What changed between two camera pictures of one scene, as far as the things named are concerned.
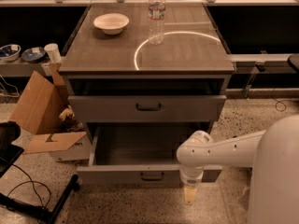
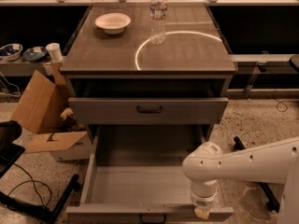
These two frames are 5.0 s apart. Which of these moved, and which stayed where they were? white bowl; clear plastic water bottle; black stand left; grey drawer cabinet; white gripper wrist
Moved: white gripper wrist
Stayed: white bowl; black stand left; grey drawer cabinet; clear plastic water bottle
